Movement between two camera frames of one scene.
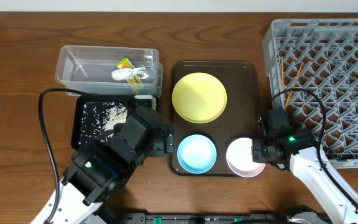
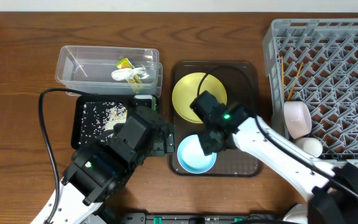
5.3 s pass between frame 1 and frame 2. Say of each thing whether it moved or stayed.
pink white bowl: moved
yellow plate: stayed
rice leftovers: stayed
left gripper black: stayed
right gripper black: moved
